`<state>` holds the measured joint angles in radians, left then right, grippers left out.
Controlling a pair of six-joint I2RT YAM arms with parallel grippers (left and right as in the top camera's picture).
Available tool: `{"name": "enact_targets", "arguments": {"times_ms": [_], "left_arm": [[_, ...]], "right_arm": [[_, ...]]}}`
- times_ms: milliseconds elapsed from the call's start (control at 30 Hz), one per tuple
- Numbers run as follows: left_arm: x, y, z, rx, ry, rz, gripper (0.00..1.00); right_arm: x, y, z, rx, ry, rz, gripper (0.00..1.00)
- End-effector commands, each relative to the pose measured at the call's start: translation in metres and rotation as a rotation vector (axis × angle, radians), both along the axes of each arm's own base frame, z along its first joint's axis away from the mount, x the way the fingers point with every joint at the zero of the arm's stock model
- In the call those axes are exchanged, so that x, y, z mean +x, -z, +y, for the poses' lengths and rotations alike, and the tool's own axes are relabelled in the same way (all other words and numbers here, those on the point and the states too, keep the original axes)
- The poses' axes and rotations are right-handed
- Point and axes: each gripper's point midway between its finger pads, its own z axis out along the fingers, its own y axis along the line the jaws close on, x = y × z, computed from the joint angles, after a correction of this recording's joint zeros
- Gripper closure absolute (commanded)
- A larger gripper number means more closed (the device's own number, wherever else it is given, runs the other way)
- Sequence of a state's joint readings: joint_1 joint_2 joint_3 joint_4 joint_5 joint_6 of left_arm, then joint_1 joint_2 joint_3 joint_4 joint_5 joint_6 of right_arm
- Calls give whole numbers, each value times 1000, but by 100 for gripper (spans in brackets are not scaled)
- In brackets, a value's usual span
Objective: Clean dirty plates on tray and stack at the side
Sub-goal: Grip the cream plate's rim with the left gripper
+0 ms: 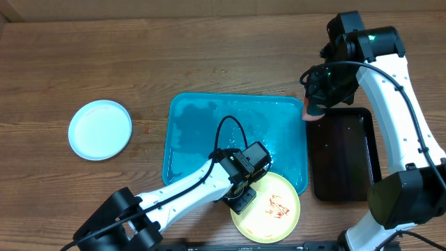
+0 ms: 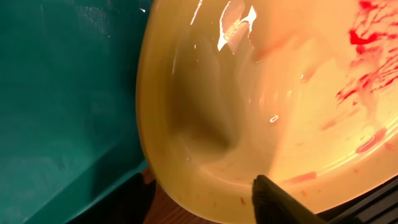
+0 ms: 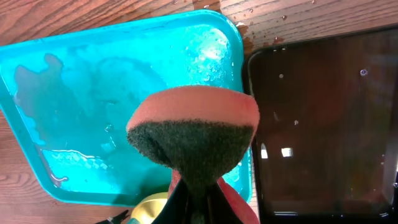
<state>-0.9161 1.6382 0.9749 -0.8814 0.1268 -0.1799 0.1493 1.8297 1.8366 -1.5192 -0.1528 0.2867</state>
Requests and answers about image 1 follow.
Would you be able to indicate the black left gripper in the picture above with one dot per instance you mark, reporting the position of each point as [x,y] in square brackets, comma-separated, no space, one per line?
[240,206]

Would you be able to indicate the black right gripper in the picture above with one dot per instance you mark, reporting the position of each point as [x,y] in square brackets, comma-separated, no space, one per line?
[317,99]

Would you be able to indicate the pink sponge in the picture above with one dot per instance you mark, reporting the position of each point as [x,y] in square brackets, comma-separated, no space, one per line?
[311,112]

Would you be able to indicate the yellow plate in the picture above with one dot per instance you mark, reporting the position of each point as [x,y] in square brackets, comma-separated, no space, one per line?
[273,213]

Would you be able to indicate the light blue plate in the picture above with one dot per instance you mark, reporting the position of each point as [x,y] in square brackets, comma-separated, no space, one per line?
[100,130]

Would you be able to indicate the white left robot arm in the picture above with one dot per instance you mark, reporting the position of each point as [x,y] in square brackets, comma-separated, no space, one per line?
[136,222]

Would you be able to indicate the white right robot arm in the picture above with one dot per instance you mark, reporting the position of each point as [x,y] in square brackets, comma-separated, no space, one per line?
[375,60]

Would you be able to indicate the teal plastic tray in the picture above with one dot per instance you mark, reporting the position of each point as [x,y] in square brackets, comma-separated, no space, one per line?
[198,122]

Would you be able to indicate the black water tray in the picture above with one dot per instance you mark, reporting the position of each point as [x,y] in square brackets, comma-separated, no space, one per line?
[343,155]

